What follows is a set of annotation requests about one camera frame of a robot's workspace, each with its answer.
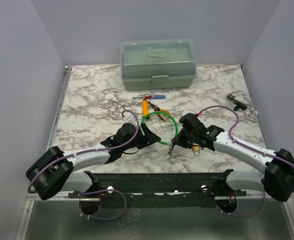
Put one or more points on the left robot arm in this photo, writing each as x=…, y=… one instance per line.
x=81, y=160

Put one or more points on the blue red screwdriver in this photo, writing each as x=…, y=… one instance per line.
x=155, y=97

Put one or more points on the brass padlock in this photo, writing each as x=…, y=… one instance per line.
x=196, y=149

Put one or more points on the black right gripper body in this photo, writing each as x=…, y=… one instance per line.
x=186, y=139

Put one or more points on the yellow handled pliers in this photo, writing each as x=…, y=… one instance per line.
x=158, y=109

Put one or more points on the green cable lock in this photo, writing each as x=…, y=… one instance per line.
x=161, y=113

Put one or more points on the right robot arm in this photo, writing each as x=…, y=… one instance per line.
x=274, y=169

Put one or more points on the orange utility knife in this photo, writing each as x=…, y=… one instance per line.
x=145, y=108

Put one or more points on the silver key bunch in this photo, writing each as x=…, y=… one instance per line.
x=169, y=153

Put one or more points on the black small tool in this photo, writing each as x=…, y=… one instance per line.
x=238, y=105

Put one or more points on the green plastic toolbox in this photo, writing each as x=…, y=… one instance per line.
x=158, y=64

